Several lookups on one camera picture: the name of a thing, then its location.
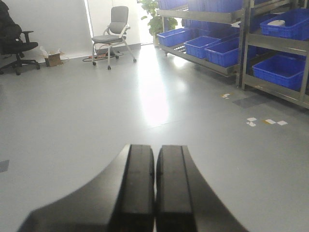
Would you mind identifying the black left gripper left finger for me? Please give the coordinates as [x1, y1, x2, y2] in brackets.
[18, 145, 155, 232]

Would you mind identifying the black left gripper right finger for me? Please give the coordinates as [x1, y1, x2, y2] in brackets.
[156, 145, 246, 232]

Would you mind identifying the near steel shelf rack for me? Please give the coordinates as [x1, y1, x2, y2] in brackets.
[240, 0, 309, 108]

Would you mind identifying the steel shelf rack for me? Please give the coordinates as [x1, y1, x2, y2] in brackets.
[240, 0, 309, 108]
[157, 0, 251, 87]

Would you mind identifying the far steel shelf rack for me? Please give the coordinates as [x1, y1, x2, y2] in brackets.
[157, 0, 251, 87]

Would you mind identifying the blue bin top shelf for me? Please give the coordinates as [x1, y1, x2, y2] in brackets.
[157, 0, 243, 13]

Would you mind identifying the blue bin lower near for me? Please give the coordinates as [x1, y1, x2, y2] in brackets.
[204, 37, 240, 68]

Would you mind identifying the blue bin lower middle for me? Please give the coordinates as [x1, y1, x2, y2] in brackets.
[184, 36, 222, 59]

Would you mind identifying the cardboard box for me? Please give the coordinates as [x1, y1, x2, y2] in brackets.
[39, 46, 63, 67]

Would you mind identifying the grey office chair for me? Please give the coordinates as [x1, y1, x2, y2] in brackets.
[91, 6, 137, 70]

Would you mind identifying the blue bin lower far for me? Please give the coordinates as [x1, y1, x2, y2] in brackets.
[157, 28, 193, 47]

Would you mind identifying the blue bin bottom right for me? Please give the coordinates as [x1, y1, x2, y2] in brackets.
[252, 55, 305, 90]

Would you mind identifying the green potted plant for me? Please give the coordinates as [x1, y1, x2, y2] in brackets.
[137, 0, 178, 47]

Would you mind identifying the black office chair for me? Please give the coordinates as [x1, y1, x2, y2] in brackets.
[0, 1, 41, 75]

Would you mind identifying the blue bin upper right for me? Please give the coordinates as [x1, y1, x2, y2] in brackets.
[260, 9, 309, 41]

